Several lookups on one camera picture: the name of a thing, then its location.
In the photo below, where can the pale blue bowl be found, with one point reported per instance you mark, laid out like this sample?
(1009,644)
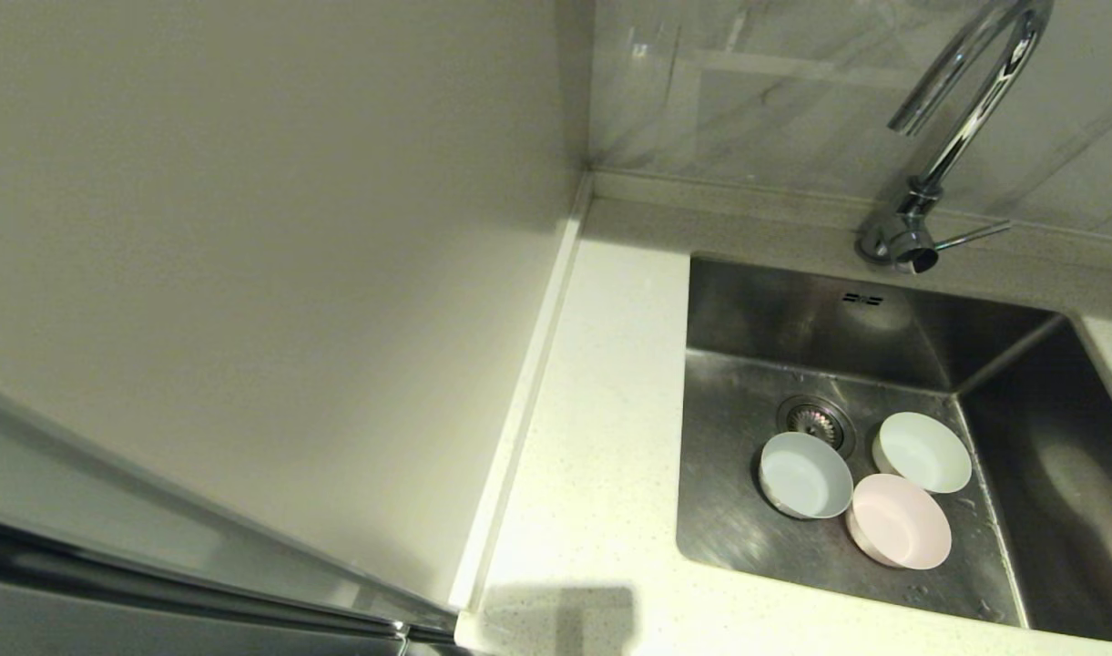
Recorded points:
(805,475)

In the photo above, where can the chrome faucet lever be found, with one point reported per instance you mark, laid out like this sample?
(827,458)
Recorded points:
(914,253)

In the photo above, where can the pale green bowl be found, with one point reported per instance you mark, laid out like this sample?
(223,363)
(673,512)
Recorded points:
(923,452)

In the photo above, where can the pale pink bowl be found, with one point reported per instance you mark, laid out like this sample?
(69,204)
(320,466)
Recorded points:
(900,522)

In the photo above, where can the stainless steel sink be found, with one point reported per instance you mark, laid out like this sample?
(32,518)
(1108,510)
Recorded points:
(729,528)

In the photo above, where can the round metal drain strainer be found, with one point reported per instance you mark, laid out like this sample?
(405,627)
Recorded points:
(815,415)

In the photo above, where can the chrome gooseneck faucet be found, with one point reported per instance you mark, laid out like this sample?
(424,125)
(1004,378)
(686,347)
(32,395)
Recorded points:
(979,100)

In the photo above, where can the stainless steel appliance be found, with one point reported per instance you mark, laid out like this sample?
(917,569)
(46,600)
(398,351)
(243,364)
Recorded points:
(109,565)

